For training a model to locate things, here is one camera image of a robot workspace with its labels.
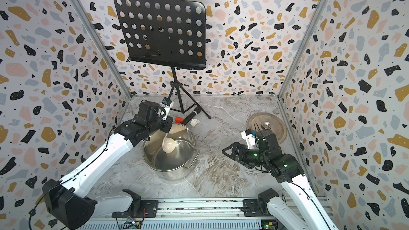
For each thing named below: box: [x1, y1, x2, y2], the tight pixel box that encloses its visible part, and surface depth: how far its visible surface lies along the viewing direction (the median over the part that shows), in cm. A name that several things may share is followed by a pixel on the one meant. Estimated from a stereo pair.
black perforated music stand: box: [113, 0, 212, 120], surface depth 69 cm
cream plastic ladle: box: [161, 133, 176, 154], surface depth 92 cm
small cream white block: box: [190, 118, 200, 127], surface depth 105 cm
